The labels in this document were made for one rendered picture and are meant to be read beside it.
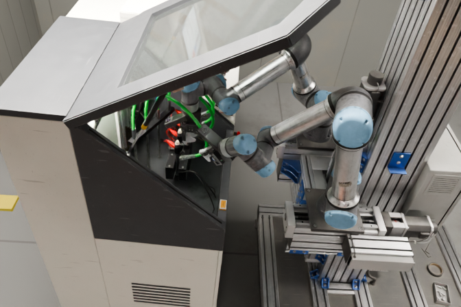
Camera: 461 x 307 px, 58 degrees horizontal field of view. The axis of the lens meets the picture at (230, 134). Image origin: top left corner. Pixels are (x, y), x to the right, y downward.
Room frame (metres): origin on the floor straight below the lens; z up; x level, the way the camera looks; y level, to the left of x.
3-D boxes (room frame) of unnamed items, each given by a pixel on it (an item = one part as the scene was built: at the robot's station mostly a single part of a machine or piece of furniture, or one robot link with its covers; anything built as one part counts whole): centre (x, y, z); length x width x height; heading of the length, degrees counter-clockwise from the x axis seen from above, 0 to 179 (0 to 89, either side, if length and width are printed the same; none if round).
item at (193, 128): (1.41, 0.18, 1.25); 0.09 x 0.08 x 0.12; 91
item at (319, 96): (1.67, -0.44, 1.20); 0.13 x 0.12 x 0.14; 33
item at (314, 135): (1.67, -0.45, 1.09); 0.15 x 0.15 x 0.10
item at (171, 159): (1.53, 0.24, 0.91); 0.34 x 0.10 x 0.15; 1
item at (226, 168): (1.42, 0.00, 0.87); 0.62 x 0.04 x 0.16; 1
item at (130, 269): (1.41, 0.27, 0.39); 0.70 x 0.58 x 0.79; 1
